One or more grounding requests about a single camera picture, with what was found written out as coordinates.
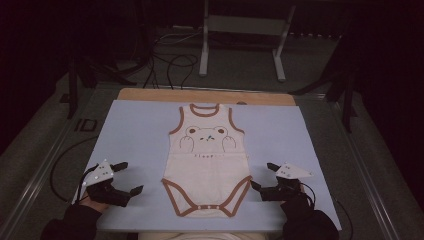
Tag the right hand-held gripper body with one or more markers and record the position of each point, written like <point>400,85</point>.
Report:
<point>283,191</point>

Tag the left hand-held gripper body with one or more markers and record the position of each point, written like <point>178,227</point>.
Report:
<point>100,191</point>

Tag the cream baby bodysuit brown trim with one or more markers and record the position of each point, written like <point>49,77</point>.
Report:
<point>206,173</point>

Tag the person's left hand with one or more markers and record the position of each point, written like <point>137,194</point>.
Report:
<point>95,205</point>

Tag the person's right hand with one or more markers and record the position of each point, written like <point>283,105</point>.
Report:
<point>301,193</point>

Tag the light blue mat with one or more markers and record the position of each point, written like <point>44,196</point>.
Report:
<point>140,133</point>

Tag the person's beige clothing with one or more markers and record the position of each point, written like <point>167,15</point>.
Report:
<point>200,236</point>

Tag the black metal stand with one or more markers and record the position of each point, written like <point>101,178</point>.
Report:
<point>347,100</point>
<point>72,90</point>

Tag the white metal stand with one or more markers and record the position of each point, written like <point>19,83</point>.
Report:
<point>246,25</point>

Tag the black rectangular floor bracket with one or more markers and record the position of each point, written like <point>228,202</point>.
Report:
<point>80,125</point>

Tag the metal frame rail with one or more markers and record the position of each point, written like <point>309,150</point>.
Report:
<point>363,166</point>
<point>33,186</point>

